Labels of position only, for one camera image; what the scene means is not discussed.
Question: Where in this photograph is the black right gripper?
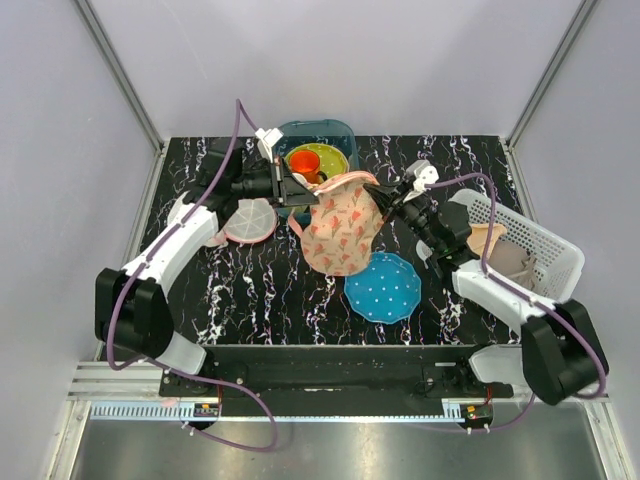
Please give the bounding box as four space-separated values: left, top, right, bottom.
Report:
366 177 443 253

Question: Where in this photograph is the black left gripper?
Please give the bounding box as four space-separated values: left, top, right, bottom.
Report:
231 156 319 209

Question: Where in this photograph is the floral mesh laundry bag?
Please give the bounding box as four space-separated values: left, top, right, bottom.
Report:
287 171 384 277

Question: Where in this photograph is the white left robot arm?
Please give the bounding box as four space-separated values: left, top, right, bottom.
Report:
95 128 318 396

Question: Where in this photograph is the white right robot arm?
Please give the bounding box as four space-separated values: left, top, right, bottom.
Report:
367 181 609 405

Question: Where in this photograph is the round pink mesh laundry bag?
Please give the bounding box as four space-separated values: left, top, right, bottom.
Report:
205 199 277 247

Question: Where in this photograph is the beige bra in basket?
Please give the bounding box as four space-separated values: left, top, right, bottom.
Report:
467 223 537 291

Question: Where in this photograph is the orange mug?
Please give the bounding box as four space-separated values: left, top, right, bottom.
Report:
289 150 327 185

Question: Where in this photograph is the green dotted plate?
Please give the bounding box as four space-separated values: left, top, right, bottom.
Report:
285 143 349 178

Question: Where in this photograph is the teal transparent plastic tray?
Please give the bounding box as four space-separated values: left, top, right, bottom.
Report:
276 119 359 187

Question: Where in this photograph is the blue dotted plate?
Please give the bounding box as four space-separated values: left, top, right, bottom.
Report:
344 252 422 325

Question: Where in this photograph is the white plastic basket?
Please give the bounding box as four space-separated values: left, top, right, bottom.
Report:
443 189 585 313

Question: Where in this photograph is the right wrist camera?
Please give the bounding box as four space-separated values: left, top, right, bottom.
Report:
405 160 439 194

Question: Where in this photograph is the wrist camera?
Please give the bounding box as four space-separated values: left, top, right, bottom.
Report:
255 128 283 163
405 160 439 194

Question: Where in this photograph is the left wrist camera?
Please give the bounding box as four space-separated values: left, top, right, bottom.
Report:
255 128 283 163

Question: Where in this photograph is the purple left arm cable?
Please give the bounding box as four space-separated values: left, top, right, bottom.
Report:
105 98 266 372

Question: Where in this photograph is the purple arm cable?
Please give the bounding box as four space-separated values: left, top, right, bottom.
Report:
105 98 266 372
429 172 610 399

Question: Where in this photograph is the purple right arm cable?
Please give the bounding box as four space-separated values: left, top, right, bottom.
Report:
429 172 610 399

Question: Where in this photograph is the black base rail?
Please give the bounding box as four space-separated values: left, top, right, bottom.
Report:
159 345 514 420

